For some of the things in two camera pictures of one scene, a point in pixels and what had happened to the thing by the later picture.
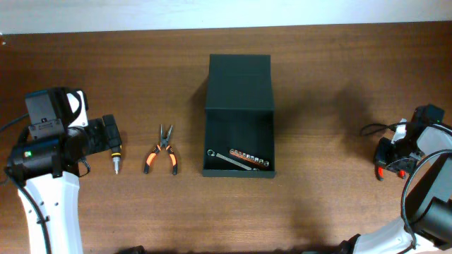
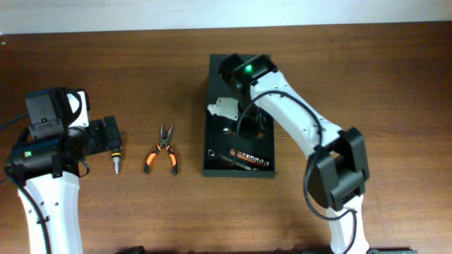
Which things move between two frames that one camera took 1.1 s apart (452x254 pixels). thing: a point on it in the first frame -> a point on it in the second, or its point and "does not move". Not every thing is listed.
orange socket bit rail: [249, 158] does not move
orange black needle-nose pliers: [163, 142] does not move
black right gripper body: [402, 148] -> [250, 121]
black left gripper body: [97, 138] does not move
